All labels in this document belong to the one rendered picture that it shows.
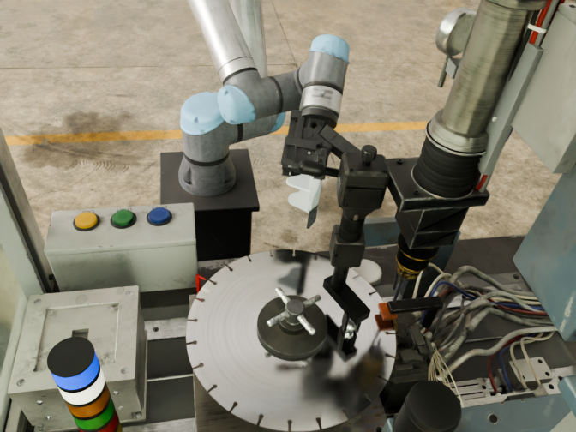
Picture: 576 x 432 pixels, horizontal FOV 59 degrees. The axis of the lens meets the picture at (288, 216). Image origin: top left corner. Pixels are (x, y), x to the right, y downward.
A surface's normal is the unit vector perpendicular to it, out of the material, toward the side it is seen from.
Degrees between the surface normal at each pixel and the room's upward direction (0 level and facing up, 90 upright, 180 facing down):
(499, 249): 0
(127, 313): 0
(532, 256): 90
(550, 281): 90
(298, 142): 34
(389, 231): 90
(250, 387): 0
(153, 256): 90
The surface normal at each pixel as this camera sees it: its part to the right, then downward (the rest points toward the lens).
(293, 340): 0.08, -0.65
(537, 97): -0.98, 0.07
